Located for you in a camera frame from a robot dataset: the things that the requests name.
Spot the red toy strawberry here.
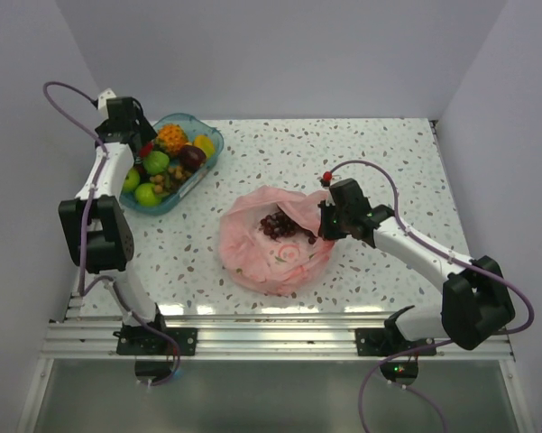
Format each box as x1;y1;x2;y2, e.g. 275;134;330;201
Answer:
139;142;154;158

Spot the green toy custard apple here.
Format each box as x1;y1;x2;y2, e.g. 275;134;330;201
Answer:
142;151;170;176

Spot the dark purple toy fruit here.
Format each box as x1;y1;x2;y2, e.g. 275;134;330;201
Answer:
178;144;207;172

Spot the dark toy grape bunch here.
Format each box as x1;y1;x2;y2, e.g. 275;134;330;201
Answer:
260;210;298;240

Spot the pink plastic bag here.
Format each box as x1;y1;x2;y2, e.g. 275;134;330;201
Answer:
218;186;335;296

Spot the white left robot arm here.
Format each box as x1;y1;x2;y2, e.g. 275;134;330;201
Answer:
58;89;170;355

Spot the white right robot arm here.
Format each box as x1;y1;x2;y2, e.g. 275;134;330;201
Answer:
318;179;515;356

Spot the teal plastic fruit tray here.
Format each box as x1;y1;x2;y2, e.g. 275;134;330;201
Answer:
120;114;224;216

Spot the toy pineapple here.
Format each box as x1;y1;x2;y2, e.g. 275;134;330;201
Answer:
154;124;189;157

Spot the orange yellow toy mango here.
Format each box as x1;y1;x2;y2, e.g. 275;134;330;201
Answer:
193;134;216;159

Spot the brown toy longan bunch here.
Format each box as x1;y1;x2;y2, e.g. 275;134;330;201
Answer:
150;165;192;197

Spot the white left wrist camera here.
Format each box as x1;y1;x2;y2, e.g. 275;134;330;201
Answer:
96;88;116;115

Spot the aluminium mounting rail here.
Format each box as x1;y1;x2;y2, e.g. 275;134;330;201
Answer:
40;313;510;362

